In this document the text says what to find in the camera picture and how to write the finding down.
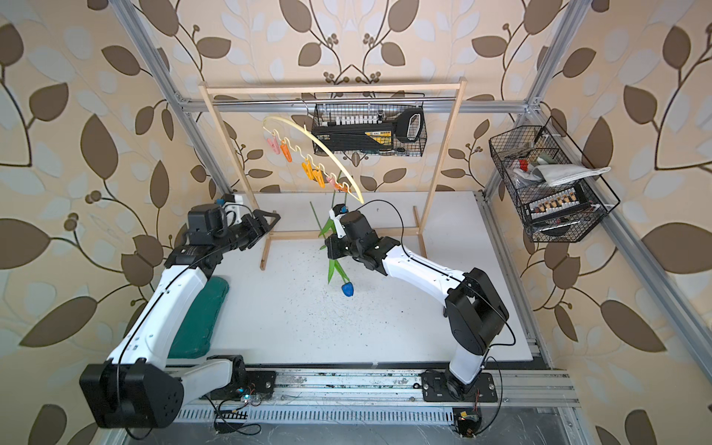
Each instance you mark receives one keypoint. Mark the white paper in side basket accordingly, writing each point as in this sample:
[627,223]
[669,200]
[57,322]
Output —
[555,175]

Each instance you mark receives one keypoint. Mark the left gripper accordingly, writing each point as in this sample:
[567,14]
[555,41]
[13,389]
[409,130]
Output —
[256,227]

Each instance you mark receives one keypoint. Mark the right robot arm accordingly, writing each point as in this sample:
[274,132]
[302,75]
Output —
[474,308]

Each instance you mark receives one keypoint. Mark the paint tube set box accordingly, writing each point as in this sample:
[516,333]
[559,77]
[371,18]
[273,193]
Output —
[558,204]

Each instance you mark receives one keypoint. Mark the side black wire basket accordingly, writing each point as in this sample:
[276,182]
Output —
[517,152]

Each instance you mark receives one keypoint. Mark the white tulip flower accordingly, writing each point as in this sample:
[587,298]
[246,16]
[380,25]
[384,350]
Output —
[329,226]
[333,231]

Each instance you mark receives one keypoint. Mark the black yellow tool in basket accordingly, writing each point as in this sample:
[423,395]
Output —
[401,132]

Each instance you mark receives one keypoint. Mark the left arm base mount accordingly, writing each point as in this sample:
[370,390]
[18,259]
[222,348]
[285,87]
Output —
[251,382]

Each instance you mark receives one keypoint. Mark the aluminium rail at front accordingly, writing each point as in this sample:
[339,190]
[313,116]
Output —
[383,387]

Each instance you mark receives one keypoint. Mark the wooden drying rack frame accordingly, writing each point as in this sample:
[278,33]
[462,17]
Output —
[208,94]

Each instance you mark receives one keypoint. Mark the cream clothes hanger with clips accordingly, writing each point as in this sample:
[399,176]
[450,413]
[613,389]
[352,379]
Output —
[342,182]

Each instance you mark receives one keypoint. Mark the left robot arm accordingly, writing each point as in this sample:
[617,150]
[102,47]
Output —
[132,388]

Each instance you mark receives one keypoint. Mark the green plastic tool case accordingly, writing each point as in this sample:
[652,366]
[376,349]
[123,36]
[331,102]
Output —
[193,338]

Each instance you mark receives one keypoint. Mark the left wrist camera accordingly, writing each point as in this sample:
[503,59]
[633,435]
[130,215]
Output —
[233,207]

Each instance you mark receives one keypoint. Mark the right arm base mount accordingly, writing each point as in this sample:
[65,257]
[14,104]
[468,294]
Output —
[440,386]

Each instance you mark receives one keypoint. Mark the blue tulip flower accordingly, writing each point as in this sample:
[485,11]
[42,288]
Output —
[335,269]

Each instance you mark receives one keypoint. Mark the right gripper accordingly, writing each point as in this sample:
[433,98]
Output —
[333,242]

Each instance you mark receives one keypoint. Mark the back black wire basket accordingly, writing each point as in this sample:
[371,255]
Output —
[398,100]

